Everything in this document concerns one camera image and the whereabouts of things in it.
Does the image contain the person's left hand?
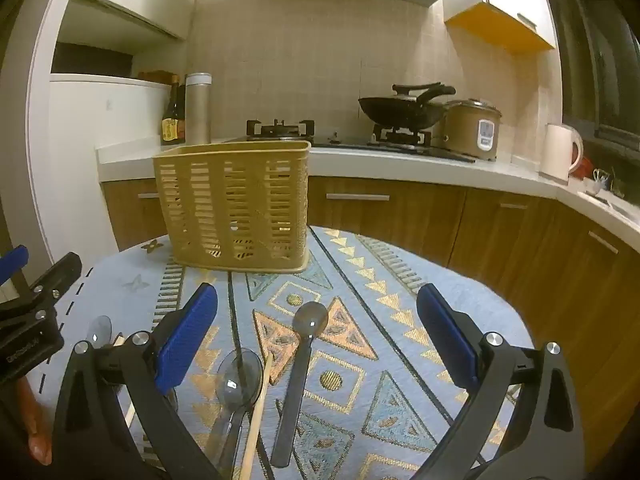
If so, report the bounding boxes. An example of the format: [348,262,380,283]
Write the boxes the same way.
[19,374,54,466]

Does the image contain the white kitchen countertop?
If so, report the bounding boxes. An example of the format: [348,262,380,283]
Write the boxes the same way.
[96,136,640,253]

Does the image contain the black glass gas stove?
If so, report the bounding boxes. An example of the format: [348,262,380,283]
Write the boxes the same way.
[220,119,476,163]

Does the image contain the steel kitchen sink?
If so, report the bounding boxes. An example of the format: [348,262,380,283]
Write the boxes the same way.
[580,190,640,221]

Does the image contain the wooden base cabinets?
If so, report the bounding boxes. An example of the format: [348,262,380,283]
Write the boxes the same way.
[100,175,640,456]

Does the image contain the dark kitchen window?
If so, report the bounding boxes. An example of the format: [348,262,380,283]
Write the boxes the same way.
[547,0,640,148]

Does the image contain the beige steel thermos flask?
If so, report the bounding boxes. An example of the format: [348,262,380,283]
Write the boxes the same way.
[185,73,213,146]

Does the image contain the beige rice cooker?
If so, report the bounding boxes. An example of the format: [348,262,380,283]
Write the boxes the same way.
[433,100,503,161]

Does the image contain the blue patterned tablecloth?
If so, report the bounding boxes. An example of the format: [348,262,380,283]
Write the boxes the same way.
[30,225,538,480]

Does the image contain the black object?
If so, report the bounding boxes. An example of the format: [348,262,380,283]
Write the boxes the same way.
[270,301,330,467]

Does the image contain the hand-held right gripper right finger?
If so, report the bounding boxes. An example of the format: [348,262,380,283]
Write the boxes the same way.
[415,282,587,480]

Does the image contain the white and yellow wall cabinet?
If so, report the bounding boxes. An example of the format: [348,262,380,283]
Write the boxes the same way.
[444,0,558,53]

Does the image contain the light wooden chopstick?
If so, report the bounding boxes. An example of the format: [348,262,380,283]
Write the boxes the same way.
[241,351,274,480]

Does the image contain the yellow plastic slotted basket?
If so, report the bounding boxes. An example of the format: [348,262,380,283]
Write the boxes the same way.
[152,141,312,275]

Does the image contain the dark soy sauce bottle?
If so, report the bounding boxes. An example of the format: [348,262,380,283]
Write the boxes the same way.
[161,75,187,147]

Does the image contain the grey translucent plastic spoon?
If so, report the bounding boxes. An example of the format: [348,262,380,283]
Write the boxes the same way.
[204,349,264,476]
[86,315,114,350]

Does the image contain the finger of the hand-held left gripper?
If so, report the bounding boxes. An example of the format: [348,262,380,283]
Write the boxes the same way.
[0,245,29,286]
[10,252,83,322]

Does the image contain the brown wooden board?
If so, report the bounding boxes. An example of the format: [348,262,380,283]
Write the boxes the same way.
[137,70,181,86]

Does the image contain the white overhead cabinet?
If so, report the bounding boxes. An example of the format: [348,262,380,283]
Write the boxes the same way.
[50,0,206,43]

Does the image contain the black wok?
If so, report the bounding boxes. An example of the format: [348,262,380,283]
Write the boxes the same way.
[358,84,457,130]

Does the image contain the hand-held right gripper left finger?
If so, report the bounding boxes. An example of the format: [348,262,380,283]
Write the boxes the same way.
[51,282,221,480]

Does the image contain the black pan lid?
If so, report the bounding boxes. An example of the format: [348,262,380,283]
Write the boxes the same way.
[392,82,441,103]

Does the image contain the white electric kettle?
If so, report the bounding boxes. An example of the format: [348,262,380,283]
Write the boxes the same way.
[539,123,585,182]

